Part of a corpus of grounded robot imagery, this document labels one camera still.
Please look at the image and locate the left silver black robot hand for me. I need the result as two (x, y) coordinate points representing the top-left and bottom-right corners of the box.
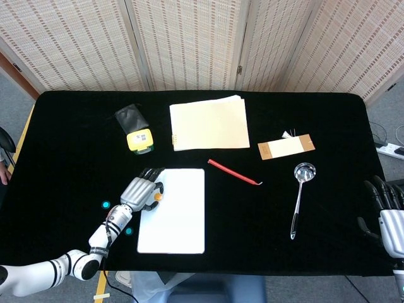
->
(120, 167), (165, 212)

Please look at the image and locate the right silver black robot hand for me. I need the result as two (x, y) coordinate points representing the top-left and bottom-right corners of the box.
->
(357, 175), (404, 259)

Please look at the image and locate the white rectangular board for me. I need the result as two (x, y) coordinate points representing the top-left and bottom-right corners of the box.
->
(136, 168), (206, 255)

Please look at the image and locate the yellow lidded green box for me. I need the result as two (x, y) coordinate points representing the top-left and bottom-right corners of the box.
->
(126, 127), (155, 156)

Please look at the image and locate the black fabric pouch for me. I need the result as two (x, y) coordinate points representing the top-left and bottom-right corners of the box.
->
(107, 103), (149, 135)

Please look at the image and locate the black tablecloth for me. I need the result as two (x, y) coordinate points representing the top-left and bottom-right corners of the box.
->
(0, 90), (394, 277)

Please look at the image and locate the white power strip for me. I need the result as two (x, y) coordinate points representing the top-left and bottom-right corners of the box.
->
(375, 142), (404, 160)

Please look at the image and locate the white shoe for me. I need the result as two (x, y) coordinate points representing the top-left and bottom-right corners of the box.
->
(115, 270), (133, 288)

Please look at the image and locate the beige paper notebook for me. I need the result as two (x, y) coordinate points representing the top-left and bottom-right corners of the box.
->
(169, 94), (251, 152)

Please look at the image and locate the red candle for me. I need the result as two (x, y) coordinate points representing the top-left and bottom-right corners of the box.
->
(207, 158), (264, 186)

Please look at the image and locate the metal ladle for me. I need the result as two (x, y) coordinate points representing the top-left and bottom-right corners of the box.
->
(289, 162), (317, 241)

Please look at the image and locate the blue chair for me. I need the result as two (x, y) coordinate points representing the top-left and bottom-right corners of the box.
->
(167, 273), (268, 303)

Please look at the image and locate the person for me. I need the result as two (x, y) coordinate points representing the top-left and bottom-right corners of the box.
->
(0, 150), (12, 186)

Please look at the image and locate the brown and cream card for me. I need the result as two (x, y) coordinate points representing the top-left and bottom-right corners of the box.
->
(257, 134), (316, 161)

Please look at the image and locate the woven folding screen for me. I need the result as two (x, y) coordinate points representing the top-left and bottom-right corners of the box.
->
(0, 0), (404, 107)

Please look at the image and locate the black floor cable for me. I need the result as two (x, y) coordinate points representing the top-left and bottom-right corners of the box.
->
(368, 121), (389, 146)

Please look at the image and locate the brown wooden door frame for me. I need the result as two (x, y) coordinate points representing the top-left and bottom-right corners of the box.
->
(0, 52), (40, 99)

